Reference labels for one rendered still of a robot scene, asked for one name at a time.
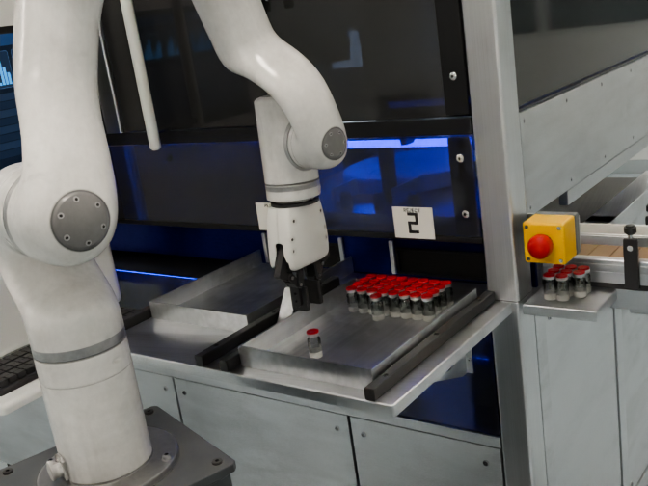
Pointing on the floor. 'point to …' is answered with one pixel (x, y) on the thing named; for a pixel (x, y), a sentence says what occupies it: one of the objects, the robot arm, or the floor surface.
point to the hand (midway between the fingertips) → (306, 294)
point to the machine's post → (505, 233)
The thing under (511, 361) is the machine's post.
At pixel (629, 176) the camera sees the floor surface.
